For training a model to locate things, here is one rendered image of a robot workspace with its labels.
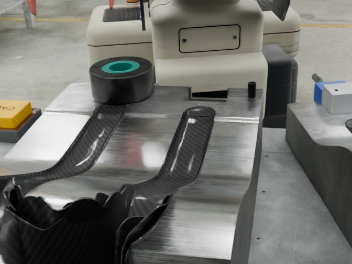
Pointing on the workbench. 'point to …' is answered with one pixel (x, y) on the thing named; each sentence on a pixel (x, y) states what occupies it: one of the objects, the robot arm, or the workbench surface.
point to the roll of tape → (121, 80)
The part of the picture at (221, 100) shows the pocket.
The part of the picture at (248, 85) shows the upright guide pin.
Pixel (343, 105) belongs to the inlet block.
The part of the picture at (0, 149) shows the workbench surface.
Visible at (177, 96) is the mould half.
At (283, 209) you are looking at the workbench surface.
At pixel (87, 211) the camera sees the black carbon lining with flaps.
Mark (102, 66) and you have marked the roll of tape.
